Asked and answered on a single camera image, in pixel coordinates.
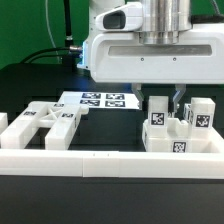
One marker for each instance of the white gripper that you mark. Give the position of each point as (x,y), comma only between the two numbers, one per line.
(156,42)

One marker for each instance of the white chair seat part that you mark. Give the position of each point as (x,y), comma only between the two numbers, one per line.
(177,140)

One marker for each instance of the white chair back part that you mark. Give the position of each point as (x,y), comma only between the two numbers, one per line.
(62,120)

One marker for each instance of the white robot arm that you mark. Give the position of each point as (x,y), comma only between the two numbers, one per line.
(97,7)

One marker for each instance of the white marker sheet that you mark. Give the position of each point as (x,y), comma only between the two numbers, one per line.
(100,100)

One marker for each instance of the white U-shaped fence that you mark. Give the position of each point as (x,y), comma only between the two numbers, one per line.
(111,164)

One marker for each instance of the white block at left edge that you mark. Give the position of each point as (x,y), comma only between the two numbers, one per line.
(3,121)

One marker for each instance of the black vertical cable post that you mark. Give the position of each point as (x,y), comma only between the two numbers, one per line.
(67,60)

